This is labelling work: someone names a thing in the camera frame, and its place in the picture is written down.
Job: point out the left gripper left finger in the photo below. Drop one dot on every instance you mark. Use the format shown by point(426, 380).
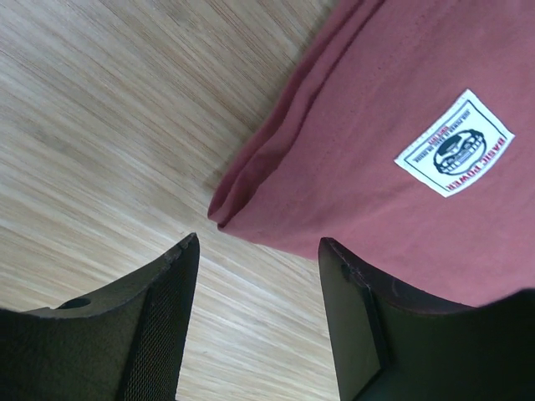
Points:
point(124, 341)

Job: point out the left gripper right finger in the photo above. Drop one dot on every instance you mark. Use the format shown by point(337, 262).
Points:
point(393, 341)

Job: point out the red tank top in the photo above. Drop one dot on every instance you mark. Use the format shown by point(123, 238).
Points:
point(406, 133)

